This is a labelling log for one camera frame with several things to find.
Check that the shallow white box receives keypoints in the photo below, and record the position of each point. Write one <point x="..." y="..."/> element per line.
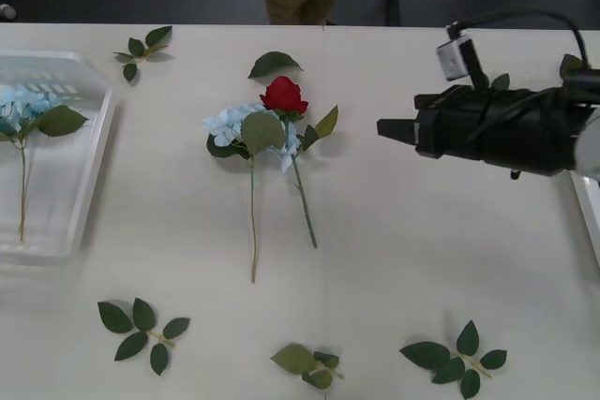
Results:
<point x="70" y="184"/>
<point x="591" y="212"/>

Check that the small white round object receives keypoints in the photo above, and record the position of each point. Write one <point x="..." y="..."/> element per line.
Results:
<point x="7" y="11"/>

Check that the silver and black right arm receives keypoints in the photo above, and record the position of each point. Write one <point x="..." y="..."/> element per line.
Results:
<point x="534" y="133"/>

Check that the single loose green leaf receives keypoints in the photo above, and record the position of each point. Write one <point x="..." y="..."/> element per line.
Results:
<point x="273" y="65"/>
<point x="569" y="65"/>

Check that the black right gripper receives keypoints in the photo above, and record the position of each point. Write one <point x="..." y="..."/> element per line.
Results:
<point x="454" y="123"/>

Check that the pale blue flower with stem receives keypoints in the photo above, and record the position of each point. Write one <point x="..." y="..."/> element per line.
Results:
<point x="262" y="133"/>
<point x="58" y="121"/>

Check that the pale grey right wrist camera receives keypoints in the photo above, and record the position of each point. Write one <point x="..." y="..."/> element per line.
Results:
<point x="452" y="60"/>

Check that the red rose with green stem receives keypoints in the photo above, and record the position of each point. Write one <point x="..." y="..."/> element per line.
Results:
<point x="281" y="93"/>

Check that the green leaf twig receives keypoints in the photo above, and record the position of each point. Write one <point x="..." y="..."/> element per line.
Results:
<point x="293" y="358"/>
<point x="158" y="35"/>
<point x="424" y="354"/>
<point x="500" y="82"/>
<point x="115" y="318"/>

